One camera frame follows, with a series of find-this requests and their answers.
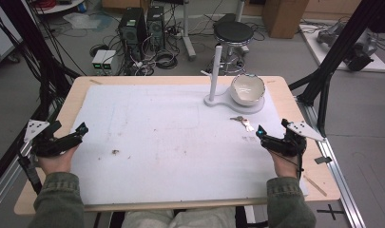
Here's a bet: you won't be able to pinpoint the small metal key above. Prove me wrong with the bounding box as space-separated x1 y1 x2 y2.
229 115 256 133

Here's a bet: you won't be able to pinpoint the grey machine on board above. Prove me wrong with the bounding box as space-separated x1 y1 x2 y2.
316 22 378 72

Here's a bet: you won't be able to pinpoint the person's right hand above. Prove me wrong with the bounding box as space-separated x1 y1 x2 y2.
269 149 305 179

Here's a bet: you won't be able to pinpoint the person's legs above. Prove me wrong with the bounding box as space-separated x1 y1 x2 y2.
121 206 238 228

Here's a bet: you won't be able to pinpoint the person's left hand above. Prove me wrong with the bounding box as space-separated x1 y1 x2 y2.
37 145 80 177

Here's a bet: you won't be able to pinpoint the grey metal stand leg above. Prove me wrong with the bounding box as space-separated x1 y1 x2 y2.
179 0 198 62

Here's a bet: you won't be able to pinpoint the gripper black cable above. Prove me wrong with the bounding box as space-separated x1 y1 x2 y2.
16 151 44 196
270 142 306 182

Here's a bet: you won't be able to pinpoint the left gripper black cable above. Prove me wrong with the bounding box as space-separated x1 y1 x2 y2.
16 151 44 196

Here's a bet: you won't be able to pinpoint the black metal frame strut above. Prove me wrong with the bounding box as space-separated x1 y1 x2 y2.
288 0 385 138
0 0 84 191

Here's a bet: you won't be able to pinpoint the tangle of floor cables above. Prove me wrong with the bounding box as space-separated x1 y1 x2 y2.
88 18 213 77

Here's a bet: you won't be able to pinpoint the white stand with post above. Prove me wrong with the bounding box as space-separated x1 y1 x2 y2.
201 43 266 116

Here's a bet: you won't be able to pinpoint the white floor board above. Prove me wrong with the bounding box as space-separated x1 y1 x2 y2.
298 20 385 74

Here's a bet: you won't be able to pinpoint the white power supply unit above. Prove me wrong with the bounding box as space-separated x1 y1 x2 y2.
90 48 108 76
101 49 119 76

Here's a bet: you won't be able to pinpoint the white table mat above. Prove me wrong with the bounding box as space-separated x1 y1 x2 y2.
69 83 310 206

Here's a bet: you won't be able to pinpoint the aluminium rail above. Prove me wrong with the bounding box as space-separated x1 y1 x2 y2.
0 139 36 219
295 94 367 228

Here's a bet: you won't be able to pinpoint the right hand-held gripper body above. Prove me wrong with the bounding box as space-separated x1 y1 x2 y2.
260 118 327 158

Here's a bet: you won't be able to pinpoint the black round stool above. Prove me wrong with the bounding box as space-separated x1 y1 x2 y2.
212 20 255 65

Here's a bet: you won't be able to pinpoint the black computer tower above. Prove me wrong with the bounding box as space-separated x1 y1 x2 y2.
145 5 166 51
117 7 148 58

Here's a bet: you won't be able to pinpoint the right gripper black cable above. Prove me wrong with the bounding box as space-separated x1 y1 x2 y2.
270 142 306 182

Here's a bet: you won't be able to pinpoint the white eggshell-shaped bowl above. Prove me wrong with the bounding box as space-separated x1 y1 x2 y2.
229 73 266 106

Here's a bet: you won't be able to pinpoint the cardboard box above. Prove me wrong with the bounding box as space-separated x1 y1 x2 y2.
261 0 310 40

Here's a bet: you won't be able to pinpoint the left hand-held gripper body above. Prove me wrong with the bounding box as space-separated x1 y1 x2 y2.
23 119 84 158

